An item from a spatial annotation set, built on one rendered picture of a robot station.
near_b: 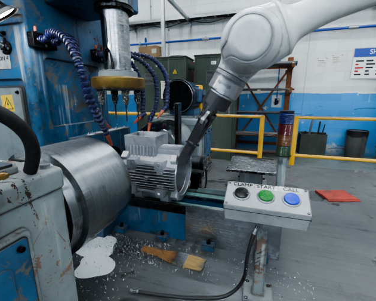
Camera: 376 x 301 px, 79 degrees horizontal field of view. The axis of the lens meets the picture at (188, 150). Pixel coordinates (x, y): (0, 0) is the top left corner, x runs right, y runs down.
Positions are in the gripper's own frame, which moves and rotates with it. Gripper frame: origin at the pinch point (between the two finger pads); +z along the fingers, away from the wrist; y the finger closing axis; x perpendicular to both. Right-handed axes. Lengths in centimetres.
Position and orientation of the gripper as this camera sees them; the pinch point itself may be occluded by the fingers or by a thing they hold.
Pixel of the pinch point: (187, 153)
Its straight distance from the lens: 70.4
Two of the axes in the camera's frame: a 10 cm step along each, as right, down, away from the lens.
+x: 8.3, 5.4, -1.4
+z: -4.7, 8.1, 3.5
